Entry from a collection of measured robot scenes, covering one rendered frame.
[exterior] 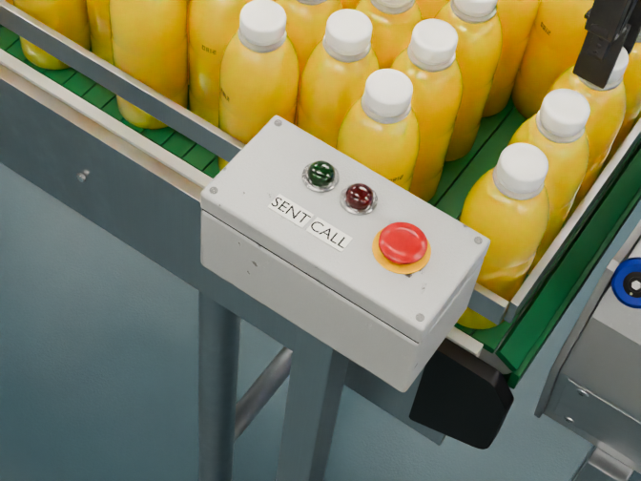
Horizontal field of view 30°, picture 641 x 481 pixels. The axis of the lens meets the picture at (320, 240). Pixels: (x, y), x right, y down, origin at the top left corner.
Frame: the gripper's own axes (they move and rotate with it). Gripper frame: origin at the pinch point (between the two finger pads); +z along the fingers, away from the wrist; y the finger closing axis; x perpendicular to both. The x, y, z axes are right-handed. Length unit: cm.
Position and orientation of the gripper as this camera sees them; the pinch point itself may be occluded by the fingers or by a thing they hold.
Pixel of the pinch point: (612, 35)
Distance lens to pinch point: 103.6
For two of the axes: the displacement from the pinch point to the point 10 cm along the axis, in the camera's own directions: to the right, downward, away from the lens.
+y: 5.6, -6.5, 5.0
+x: -8.2, -5.1, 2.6
